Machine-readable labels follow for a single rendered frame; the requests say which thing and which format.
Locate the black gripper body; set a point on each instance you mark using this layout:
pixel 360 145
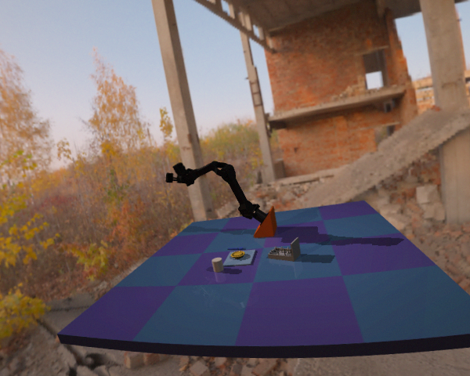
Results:
pixel 170 178

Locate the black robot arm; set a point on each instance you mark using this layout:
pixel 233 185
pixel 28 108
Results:
pixel 228 174

